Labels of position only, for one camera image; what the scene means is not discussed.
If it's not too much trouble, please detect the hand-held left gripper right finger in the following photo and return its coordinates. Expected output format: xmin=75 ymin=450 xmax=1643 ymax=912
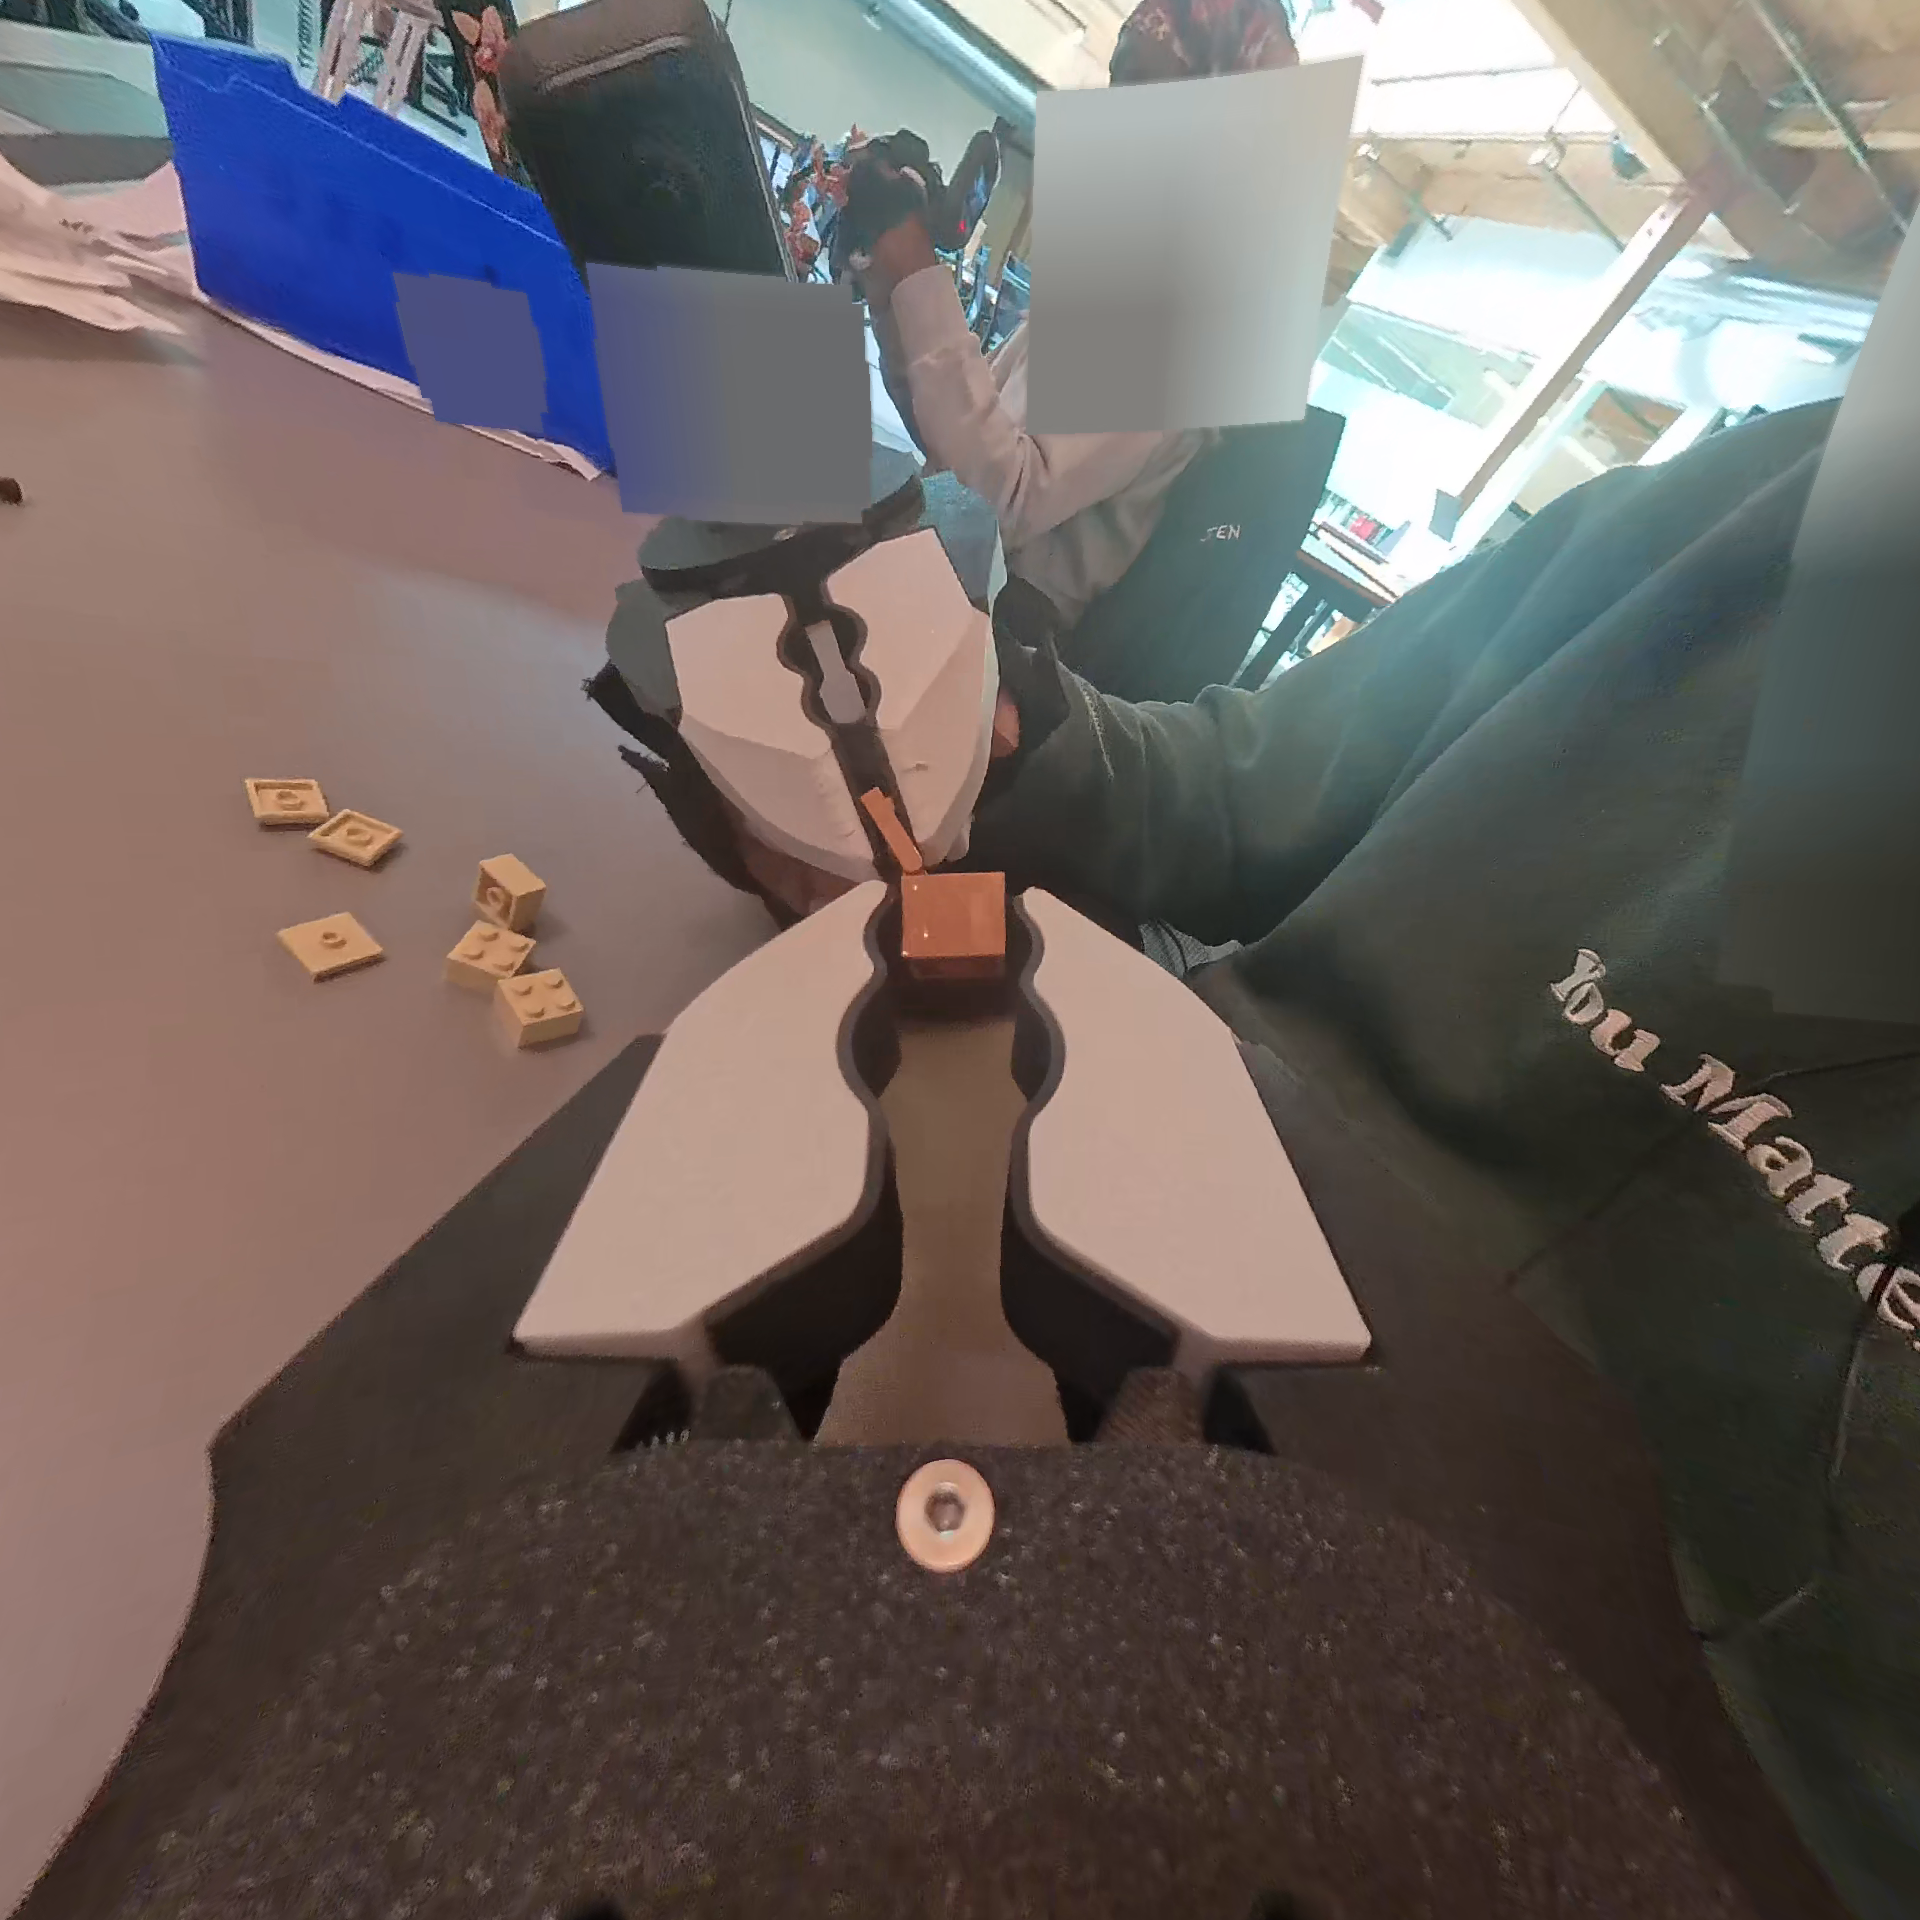
xmin=997 ymin=887 xmax=1375 ymax=1443

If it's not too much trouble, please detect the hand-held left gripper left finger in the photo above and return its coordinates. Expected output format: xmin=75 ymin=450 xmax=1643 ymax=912
xmin=510 ymin=883 xmax=903 ymax=1439

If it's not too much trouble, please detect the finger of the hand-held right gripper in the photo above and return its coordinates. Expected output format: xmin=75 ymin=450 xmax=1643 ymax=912
xmin=659 ymin=589 xmax=890 ymax=879
xmin=821 ymin=525 xmax=1001 ymax=869

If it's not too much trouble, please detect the brown toy chest piece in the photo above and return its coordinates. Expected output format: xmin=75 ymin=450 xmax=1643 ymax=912
xmin=896 ymin=873 xmax=1009 ymax=1020

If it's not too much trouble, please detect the blue storage bin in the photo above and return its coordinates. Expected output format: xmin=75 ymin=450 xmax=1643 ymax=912
xmin=152 ymin=33 xmax=616 ymax=474

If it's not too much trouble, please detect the grey desk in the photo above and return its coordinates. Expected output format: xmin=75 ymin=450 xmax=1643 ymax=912
xmin=0 ymin=143 xmax=901 ymax=1726

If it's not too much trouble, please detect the floral printed board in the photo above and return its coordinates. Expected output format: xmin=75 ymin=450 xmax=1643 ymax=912
xmin=434 ymin=0 xmax=518 ymax=153

